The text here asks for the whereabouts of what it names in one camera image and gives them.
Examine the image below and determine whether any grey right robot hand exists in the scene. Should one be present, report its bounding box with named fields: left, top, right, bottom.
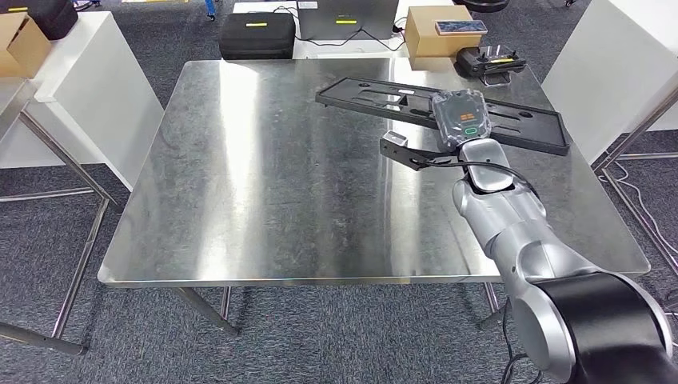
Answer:
left=429, top=88, right=493, bottom=154

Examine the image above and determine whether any black plastic car trim part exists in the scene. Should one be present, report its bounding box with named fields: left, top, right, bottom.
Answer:
left=315, top=76, right=570, bottom=158

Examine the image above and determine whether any stainless steel workbench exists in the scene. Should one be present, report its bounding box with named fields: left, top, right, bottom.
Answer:
left=98, top=57, right=652, bottom=336

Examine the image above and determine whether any black remote controller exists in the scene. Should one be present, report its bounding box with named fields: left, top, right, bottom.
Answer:
left=456, top=45, right=527, bottom=87

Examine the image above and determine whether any brown cardboard box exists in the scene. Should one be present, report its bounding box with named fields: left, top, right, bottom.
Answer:
left=405, top=5, right=483, bottom=58
left=0, top=13, right=53, bottom=79

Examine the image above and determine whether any blue patterned phone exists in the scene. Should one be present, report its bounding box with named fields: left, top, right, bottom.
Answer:
left=435, top=19, right=489, bottom=37

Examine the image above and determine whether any black round base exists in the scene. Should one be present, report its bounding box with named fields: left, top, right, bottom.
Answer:
left=455, top=0, right=509, bottom=14

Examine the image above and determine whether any white desk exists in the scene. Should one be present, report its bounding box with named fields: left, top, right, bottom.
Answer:
left=233, top=0, right=462, bottom=60

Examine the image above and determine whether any grey laptop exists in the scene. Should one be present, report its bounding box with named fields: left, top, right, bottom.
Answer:
left=296, top=0, right=399, bottom=42

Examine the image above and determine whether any white cabinet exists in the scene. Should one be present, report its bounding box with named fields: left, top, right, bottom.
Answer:
left=540, top=0, right=678, bottom=166
left=0, top=11, right=166, bottom=192

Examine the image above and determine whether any black carrying case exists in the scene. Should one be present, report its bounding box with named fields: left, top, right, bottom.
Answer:
left=219, top=11, right=296, bottom=60

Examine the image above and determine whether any black bag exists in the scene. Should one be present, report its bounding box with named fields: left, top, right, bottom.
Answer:
left=0, top=0, right=79, bottom=42

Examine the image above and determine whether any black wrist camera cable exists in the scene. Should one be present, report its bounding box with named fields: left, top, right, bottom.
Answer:
left=421, top=158, right=540, bottom=200

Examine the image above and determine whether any black laptop cable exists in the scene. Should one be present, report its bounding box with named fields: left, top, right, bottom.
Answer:
left=273, top=5, right=409, bottom=53

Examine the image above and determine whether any white floor cable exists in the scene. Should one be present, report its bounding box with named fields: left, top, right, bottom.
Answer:
left=598, top=161, right=678, bottom=261

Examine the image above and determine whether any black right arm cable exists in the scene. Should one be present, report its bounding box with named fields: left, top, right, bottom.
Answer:
left=499, top=299, right=544, bottom=384

